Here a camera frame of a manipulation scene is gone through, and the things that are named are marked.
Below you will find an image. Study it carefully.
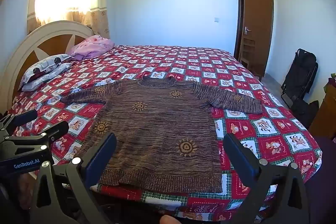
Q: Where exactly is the red checked printed blanket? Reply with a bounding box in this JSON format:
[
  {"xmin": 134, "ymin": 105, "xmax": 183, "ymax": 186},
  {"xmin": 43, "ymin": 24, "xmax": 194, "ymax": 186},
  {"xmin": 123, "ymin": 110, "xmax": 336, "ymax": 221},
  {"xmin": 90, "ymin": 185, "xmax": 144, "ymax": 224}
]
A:
[{"xmin": 7, "ymin": 44, "xmax": 323, "ymax": 223}]

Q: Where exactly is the brown knitted sun-print sweater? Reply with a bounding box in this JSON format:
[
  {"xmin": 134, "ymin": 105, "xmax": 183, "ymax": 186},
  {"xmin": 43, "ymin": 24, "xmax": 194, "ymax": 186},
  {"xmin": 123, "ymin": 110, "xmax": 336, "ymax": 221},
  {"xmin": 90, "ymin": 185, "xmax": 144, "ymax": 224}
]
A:
[{"xmin": 60, "ymin": 76, "xmax": 263, "ymax": 193}]

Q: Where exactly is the black folding chair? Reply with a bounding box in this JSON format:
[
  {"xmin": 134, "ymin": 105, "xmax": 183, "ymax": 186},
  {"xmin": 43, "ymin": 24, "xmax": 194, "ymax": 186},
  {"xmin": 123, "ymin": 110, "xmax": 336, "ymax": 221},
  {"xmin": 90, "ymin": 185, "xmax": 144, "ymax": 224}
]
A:
[{"xmin": 281, "ymin": 49, "xmax": 319, "ymax": 109}]

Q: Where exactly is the black bag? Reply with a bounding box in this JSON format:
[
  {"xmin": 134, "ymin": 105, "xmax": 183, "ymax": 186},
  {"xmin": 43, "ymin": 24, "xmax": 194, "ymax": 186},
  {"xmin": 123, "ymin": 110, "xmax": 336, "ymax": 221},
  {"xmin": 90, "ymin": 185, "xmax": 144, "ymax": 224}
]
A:
[{"xmin": 291, "ymin": 99, "xmax": 320, "ymax": 130}]

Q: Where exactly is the grey patterned pillow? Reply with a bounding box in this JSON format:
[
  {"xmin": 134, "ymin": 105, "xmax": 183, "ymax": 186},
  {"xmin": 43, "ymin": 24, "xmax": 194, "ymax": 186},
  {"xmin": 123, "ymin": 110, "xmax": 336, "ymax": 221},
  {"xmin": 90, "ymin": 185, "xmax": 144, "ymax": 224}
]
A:
[{"xmin": 18, "ymin": 54, "xmax": 75, "ymax": 90}]

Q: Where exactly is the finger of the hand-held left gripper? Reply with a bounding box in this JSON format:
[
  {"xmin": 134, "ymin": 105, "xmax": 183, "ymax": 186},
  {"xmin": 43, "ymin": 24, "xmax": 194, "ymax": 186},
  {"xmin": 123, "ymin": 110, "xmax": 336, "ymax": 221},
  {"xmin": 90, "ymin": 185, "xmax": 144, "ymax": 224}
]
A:
[
  {"xmin": 5, "ymin": 121, "xmax": 70, "ymax": 159},
  {"xmin": 0, "ymin": 109, "xmax": 38, "ymax": 138}
]

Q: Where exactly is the wooden chair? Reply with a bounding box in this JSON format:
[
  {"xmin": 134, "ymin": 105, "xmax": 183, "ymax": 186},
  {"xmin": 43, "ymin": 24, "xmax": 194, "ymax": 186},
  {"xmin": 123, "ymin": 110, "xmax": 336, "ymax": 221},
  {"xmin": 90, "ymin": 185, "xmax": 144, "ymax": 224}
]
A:
[{"xmin": 239, "ymin": 38, "xmax": 257, "ymax": 67}]

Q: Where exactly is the brown wooden door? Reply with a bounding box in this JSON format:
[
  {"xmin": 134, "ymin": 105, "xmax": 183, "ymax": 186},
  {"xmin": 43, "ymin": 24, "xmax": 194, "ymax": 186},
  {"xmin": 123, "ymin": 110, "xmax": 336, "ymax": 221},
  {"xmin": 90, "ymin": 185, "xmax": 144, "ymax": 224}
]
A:
[{"xmin": 234, "ymin": 0, "xmax": 274, "ymax": 77}]

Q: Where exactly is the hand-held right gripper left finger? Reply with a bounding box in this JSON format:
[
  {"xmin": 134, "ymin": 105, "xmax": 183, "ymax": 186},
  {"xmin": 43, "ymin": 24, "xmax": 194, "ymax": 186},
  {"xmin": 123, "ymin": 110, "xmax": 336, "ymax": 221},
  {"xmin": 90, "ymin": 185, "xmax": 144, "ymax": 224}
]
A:
[{"xmin": 30, "ymin": 132, "xmax": 117, "ymax": 224}]

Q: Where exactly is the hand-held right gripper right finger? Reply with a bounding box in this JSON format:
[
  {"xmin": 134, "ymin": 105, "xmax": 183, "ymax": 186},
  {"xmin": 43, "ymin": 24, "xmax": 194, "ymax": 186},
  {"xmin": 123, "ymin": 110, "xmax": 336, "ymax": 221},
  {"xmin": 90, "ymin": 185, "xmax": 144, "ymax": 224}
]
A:
[{"xmin": 223, "ymin": 133, "xmax": 309, "ymax": 224}]

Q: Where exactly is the wooden cabinet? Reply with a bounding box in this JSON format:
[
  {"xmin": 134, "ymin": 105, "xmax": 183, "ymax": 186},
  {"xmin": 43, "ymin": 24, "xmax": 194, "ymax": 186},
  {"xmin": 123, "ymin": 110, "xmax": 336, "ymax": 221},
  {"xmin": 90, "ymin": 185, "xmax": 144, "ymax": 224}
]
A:
[{"xmin": 308, "ymin": 77, "xmax": 336, "ymax": 139}]

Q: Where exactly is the pink floral pillow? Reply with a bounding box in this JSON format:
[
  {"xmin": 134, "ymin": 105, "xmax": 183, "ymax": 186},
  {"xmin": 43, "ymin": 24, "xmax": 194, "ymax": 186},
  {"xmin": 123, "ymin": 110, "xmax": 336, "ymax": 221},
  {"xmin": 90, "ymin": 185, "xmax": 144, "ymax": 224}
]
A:
[{"xmin": 67, "ymin": 34, "xmax": 115, "ymax": 61}]

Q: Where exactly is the cream and brown headboard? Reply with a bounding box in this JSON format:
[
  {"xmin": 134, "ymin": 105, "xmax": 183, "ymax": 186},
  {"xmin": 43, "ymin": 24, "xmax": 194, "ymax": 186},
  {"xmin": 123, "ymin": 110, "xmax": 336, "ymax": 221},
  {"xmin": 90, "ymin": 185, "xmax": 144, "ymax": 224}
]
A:
[{"xmin": 0, "ymin": 20, "xmax": 95, "ymax": 111}]

